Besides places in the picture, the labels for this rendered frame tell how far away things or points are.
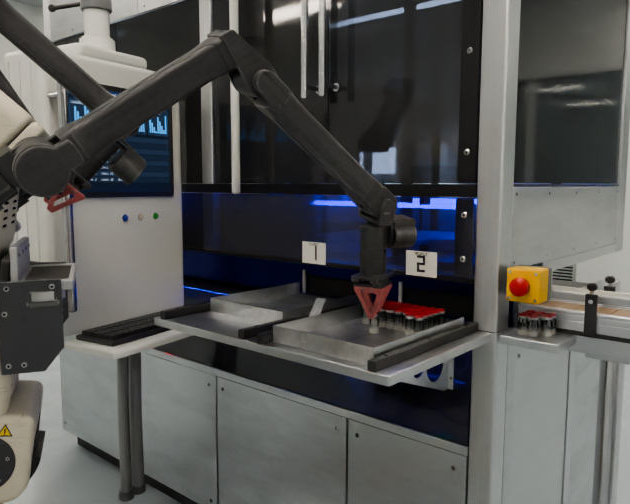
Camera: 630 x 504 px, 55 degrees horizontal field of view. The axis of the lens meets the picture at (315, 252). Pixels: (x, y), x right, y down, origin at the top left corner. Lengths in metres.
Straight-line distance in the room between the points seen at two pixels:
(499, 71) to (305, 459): 1.17
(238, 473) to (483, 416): 0.93
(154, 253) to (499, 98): 1.11
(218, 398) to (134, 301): 0.45
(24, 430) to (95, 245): 0.70
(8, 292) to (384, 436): 0.97
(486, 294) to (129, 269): 1.03
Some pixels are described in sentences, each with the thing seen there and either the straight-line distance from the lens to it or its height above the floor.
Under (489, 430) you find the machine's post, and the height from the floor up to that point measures 0.66.
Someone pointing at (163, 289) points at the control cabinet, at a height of 0.88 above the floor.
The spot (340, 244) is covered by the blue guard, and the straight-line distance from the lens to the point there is 1.60.
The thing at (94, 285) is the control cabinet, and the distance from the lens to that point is 1.78.
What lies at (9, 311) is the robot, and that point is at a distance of 1.14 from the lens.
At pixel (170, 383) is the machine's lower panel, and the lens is 2.27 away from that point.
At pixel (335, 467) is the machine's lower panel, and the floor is 0.42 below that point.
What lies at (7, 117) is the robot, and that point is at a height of 1.32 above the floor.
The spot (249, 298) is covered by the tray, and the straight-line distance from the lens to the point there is 1.67.
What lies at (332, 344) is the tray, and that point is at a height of 0.90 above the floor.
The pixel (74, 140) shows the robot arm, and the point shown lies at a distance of 1.00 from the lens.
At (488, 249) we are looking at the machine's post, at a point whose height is 1.07.
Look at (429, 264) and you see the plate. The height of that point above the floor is 1.02.
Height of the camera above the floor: 1.21
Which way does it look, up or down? 6 degrees down
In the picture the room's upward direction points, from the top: straight up
